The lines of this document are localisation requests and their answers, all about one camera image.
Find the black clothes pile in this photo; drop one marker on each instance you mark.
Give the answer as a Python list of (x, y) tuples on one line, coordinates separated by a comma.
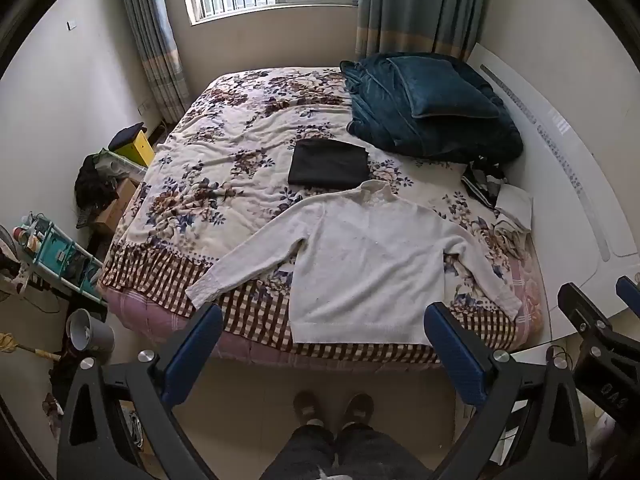
[(92, 185)]

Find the beige crumpled cloth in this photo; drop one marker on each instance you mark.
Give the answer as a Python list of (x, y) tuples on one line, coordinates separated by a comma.
[(510, 240)]

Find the teal trolley rack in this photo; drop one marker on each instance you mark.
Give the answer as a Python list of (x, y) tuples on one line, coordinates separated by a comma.
[(62, 255)]

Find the dark teal plush blanket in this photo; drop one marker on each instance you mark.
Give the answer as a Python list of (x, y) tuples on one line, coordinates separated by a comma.
[(440, 135)]

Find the white wall socket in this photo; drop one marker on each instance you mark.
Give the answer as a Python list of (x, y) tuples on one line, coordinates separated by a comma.
[(145, 107)]

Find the person's left leg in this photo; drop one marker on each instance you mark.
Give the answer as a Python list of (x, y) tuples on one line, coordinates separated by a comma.
[(305, 455)]

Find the grey waste bin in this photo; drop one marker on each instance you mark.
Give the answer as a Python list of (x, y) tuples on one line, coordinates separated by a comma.
[(92, 335)]

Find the cardboard box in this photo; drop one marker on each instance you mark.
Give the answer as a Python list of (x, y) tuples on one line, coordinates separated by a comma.
[(117, 205)]

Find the dark teal pillow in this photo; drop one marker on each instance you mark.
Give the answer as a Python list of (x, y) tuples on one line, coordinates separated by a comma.
[(440, 87)]

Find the person's left shoe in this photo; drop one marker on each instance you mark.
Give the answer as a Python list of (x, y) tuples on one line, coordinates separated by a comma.
[(306, 407)]

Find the person's shoe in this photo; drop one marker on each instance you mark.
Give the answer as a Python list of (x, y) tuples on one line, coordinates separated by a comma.
[(306, 407), (359, 407)]

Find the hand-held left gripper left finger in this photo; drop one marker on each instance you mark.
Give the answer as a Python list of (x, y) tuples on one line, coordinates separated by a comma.
[(192, 360)]

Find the black folded garment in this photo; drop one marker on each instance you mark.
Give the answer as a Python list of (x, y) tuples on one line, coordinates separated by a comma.
[(327, 162)]

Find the pink checked bed sheet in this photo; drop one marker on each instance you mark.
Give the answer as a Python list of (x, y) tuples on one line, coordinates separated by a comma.
[(145, 310)]

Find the dark striped cloth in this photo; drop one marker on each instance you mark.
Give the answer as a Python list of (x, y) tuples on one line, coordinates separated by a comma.
[(482, 182)]

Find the person's right leg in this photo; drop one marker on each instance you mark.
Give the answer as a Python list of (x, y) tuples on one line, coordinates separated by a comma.
[(370, 455)]

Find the floral blanket with plaid edge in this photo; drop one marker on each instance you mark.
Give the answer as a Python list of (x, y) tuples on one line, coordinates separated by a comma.
[(225, 160)]

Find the person's leg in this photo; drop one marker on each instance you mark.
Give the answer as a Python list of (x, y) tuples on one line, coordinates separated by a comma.
[(305, 455), (370, 455)]

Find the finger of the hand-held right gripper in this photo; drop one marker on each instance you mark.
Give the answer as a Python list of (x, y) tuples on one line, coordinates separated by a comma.
[(629, 292), (582, 305)]

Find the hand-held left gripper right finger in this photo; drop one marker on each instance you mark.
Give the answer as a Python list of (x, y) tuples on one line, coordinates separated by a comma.
[(455, 360)]

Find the person's right shoe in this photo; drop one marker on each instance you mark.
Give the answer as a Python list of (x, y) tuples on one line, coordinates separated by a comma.
[(359, 407)]

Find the white folded cloth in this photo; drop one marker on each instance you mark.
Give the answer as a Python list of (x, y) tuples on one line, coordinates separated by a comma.
[(515, 205)]

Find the black cap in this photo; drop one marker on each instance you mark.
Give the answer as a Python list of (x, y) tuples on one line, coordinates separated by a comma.
[(125, 136)]

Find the white knit sweater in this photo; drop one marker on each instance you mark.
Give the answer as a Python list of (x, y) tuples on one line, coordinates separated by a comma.
[(360, 260)]

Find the yellow box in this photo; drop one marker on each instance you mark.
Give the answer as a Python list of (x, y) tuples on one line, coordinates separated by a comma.
[(139, 149)]

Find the white headboard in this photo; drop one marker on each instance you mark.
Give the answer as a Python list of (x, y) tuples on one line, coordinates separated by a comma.
[(575, 185)]

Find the grey-blue curtain with beige band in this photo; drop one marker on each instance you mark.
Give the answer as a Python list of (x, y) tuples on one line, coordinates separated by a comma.
[(420, 5), (152, 35)]

